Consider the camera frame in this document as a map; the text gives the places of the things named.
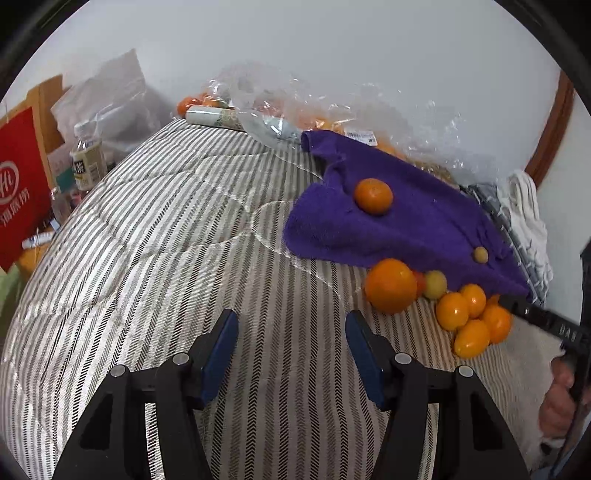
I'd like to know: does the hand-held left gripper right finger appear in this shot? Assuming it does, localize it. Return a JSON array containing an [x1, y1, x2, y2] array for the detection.
[[345, 310, 529, 480]]

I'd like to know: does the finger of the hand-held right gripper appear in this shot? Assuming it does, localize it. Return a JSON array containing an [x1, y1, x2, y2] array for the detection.
[[499, 294, 556, 336]]

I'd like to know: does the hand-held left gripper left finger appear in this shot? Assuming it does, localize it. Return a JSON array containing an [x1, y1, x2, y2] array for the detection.
[[51, 308, 240, 480]]

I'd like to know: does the small glossy tangerine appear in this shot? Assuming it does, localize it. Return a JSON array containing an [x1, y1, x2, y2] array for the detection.
[[480, 295, 513, 344], [435, 292, 471, 331], [459, 284, 487, 319], [454, 319, 491, 359]]

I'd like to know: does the large orange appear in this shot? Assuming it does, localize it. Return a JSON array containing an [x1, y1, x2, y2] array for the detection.
[[364, 258, 419, 315]]

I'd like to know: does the yellow-green cherry tomato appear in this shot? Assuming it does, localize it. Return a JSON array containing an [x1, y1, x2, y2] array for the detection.
[[423, 270, 448, 301]]

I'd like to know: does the purple towel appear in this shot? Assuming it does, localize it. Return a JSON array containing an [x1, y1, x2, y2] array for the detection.
[[283, 130, 532, 298]]

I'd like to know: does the dimpled orange mandarin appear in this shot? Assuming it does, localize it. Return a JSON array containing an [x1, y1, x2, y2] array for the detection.
[[353, 178, 394, 216]]

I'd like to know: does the person's right hand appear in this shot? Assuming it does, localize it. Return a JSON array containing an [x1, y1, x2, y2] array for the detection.
[[538, 355, 576, 439]]

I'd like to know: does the beige bed sheet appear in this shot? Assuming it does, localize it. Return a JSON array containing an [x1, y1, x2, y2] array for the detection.
[[503, 314, 568, 476]]

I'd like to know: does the grey striped cloth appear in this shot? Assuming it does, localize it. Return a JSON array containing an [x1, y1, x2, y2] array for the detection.
[[462, 182, 546, 305]]

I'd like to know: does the white knitted cloth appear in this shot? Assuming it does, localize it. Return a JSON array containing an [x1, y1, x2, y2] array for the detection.
[[496, 170, 555, 296]]

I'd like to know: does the pile of tan longans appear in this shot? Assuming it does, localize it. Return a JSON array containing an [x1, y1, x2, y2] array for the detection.
[[411, 159, 462, 184]]

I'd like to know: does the small clear plastic bottle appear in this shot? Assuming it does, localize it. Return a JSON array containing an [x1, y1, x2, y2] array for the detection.
[[50, 186, 77, 223]]

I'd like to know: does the green cloth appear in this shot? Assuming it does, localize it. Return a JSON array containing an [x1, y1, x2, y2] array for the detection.
[[0, 265, 28, 319]]

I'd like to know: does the grey plastic packet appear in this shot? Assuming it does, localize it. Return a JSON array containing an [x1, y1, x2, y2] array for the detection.
[[240, 113, 301, 144]]

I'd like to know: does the rolled printed paper tube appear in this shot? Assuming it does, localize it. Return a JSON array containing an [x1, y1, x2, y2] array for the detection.
[[185, 105, 241, 132]]

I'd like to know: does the pile of bagged oranges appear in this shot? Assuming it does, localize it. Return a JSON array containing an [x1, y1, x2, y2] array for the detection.
[[177, 92, 407, 160]]

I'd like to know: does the red paper bag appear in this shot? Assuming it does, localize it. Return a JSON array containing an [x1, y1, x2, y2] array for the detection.
[[0, 107, 52, 273]]

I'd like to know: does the crumpled clear plastic bag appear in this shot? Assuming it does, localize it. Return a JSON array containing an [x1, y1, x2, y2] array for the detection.
[[203, 65, 490, 190]]

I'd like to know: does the translucent white plastic bag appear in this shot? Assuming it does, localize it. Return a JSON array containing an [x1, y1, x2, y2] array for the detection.
[[51, 48, 162, 153]]

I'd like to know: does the cardboard box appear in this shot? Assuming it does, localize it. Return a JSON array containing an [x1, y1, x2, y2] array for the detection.
[[0, 74, 65, 153]]

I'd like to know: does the brown wooden curved frame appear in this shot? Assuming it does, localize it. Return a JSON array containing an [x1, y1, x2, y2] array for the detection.
[[526, 69, 575, 185]]

